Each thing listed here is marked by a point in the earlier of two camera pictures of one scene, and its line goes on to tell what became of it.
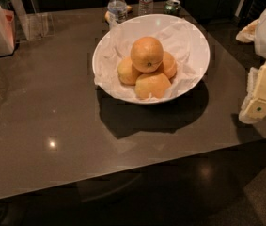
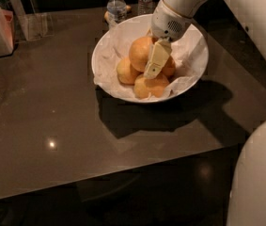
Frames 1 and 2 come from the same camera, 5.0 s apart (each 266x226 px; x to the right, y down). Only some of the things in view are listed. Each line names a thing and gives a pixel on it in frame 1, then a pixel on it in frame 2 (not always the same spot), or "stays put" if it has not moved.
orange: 147,54 stays put
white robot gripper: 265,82 -> 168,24
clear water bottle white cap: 117,8 stays put
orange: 126,72 stays put
